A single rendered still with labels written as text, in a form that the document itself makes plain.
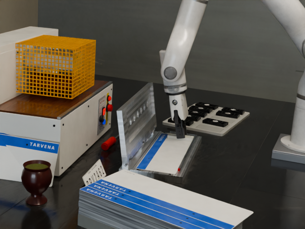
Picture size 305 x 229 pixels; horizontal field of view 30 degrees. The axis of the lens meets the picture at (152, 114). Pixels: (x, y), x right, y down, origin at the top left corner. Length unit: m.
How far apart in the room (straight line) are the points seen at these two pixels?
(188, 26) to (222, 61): 2.21
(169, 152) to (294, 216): 0.54
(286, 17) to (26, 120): 0.96
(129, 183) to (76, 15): 3.18
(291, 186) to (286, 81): 2.34
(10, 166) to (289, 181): 0.89
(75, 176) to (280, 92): 2.60
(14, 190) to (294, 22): 1.10
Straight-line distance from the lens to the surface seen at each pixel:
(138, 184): 1.51
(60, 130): 1.74
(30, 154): 1.76
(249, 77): 4.21
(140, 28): 4.38
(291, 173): 2.00
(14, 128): 1.80
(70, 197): 1.67
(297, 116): 2.16
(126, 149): 1.81
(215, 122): 2.42
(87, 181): 1.66
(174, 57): 1.98
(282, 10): 2.06
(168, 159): 1.93
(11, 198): 1.67
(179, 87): 2.07
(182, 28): 2.03
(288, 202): 1.77
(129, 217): 1.39
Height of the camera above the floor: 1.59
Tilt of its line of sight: 16 degrees down
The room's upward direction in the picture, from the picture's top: 4 degrees clockwise
